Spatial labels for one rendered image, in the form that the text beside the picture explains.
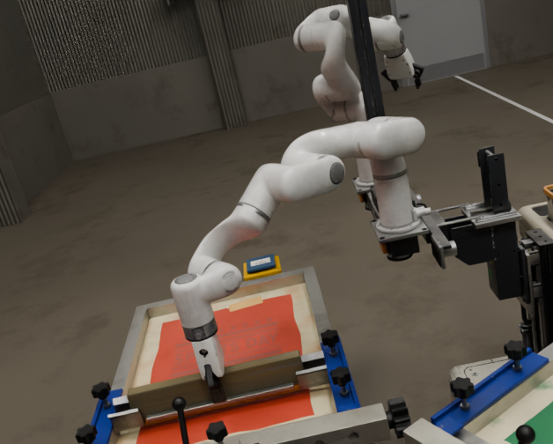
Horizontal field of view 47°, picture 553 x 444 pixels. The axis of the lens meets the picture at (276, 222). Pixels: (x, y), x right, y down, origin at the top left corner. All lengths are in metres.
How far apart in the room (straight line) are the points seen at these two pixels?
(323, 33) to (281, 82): 7.87
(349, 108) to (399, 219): 0.52
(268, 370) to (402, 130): 0.67
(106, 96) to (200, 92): 1.42
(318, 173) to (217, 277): 0.33
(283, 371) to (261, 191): 0.41
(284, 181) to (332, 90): 0.73
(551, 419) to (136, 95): 9.14
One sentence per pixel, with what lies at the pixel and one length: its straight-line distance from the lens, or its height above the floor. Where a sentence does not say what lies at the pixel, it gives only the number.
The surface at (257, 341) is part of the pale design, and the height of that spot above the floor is 0.96.
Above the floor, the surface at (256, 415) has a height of 0.96.
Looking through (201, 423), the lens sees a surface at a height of 0.96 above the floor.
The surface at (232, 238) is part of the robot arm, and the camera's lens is 1.49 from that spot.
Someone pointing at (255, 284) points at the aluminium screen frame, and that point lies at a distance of 2.02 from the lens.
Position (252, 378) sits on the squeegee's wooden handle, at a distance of 1.50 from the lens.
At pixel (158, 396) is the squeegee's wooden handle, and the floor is 1.04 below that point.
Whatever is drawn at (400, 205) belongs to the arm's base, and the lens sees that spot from 1.78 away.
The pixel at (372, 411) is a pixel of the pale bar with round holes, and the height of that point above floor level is 1.04.
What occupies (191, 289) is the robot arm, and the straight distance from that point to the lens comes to 1.37.
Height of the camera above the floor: 1.84
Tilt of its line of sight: 20 degrees down
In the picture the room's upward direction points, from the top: 13 degrees counter-clockwise
